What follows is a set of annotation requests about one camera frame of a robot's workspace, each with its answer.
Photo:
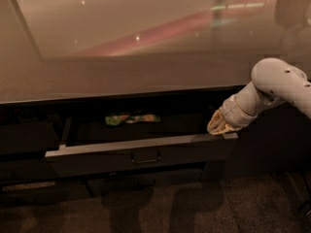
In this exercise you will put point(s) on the dark right cabinet door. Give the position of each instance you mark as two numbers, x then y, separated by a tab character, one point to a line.
278	140

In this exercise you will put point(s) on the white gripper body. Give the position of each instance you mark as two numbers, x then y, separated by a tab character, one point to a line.
232	113

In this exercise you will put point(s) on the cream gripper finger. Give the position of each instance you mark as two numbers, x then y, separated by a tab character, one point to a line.
229	129
216	125

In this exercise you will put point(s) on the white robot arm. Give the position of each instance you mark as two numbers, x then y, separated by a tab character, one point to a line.
273	82

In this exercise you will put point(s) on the green patterned cloth item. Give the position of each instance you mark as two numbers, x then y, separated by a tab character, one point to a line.
128	118

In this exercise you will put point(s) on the dark drawer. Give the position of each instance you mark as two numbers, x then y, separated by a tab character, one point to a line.
26	137
24	170
102	186
41	194
92	147

